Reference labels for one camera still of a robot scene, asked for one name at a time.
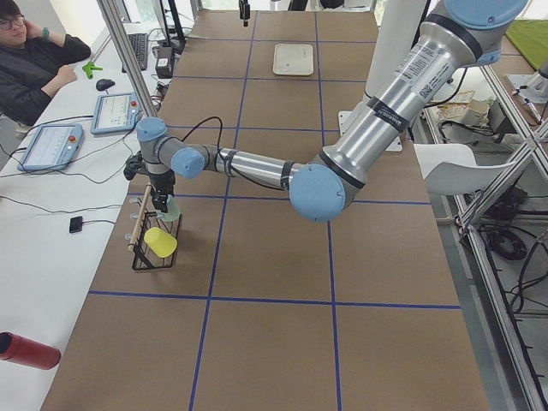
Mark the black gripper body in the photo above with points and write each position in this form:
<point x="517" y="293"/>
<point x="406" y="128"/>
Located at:
<point x="163" y="185"/>

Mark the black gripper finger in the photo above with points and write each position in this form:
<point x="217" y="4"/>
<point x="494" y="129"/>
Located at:
<point x="244" y="10"/>
<point x="160" y="202"/>

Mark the green plastic cup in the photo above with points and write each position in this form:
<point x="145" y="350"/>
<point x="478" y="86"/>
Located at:
<point x="173" y="210"/>

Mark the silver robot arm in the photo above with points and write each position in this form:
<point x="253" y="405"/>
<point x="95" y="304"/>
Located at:
<point x="456" y="34"/>

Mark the yellow plastic cup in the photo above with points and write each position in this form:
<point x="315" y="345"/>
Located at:
<point x="162" y="243"/>

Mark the cream rabbit tray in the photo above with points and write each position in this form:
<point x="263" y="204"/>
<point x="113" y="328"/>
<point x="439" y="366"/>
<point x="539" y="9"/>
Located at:
<point x="293" y="60"/>

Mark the far blue teach pendant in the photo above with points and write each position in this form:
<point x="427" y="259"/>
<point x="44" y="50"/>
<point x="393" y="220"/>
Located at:
<point x="115" y="113"/>

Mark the blue teach pendant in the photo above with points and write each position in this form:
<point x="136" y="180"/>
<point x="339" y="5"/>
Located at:
<point x="115" y="113"/>
<point x="53" y="147"/>

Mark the small black box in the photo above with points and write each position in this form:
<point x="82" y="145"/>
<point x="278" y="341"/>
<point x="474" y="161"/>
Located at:
<point x="75" y="224"/>

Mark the black keyboard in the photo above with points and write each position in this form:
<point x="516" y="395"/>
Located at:
<point x="139" y="44"/>

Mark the near blue teach pendant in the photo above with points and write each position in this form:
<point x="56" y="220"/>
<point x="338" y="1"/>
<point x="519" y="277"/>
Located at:
<point x="53" y="147"/>

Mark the black computer mouse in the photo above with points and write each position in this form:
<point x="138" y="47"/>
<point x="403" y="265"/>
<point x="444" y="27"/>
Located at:
<point x="104" y="84"/>

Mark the green plastic clamp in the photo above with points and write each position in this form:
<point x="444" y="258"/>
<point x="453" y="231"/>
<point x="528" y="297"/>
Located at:
<point x="90" y="68"/>

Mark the seated person in black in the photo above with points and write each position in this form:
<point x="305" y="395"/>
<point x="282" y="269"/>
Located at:
<point x="36" y="63"/>

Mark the red bottle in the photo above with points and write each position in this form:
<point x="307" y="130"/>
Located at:
<point x="27" y="352"/>

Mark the white chair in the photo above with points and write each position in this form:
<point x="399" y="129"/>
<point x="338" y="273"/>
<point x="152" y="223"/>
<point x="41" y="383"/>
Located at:
<point x="451" y="169"/>

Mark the black wire cup rack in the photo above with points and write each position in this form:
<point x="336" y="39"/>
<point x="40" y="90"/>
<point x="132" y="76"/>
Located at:
<point x="144" y="259"/>

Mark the aluminium frame post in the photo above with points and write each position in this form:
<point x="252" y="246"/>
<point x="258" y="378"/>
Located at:
<point x="126" y="53"/>

